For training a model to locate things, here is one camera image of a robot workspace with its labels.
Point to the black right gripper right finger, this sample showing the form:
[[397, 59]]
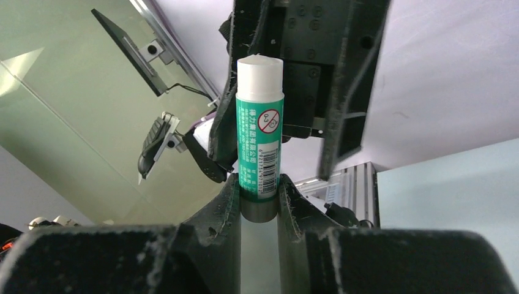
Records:
[[319, 255]]

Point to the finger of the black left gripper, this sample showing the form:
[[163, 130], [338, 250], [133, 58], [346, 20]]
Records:
[[352, 83], [243, 30]]

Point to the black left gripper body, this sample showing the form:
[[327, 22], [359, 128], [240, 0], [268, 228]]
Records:
[[306, 36]]

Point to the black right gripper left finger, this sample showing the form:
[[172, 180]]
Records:
[[200, 255]]

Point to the green white glue stick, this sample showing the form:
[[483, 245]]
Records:
[[259, 115]]

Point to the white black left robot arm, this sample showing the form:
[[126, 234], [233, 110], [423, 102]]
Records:
[[202, 150]]

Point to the aluminium frame rail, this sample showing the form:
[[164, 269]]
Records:
[[349, 197]]

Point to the black monitor on mount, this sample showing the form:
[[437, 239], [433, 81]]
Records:
[[140, 58]]

